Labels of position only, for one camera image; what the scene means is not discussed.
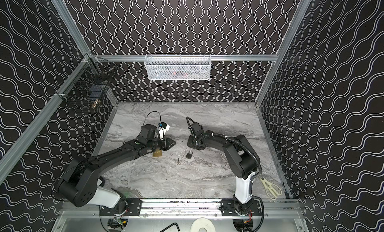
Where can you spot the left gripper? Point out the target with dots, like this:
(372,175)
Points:
(163,143)

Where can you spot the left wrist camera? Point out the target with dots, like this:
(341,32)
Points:
(162,129)

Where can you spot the black allen key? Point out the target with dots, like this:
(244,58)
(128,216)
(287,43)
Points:
(170,226)

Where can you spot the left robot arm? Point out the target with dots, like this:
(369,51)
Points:
(81,183)

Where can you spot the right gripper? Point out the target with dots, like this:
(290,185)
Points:
(195,141)

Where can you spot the black wire wall basket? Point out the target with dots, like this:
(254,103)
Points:
(88,92)

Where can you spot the brass padlock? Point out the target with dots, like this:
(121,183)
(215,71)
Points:
(157,153)

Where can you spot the white mesh wall basket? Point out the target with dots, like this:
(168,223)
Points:
(178,66)

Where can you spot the cream scissors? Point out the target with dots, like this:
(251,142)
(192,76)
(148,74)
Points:
(272,191)

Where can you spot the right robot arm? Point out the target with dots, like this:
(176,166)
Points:
(243,161)

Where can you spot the small black padlock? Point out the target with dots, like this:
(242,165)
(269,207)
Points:
(189,155)

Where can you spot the white tape roll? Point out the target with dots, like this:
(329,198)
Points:
(202,223)

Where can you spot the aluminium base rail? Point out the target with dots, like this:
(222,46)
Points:
(185,209)

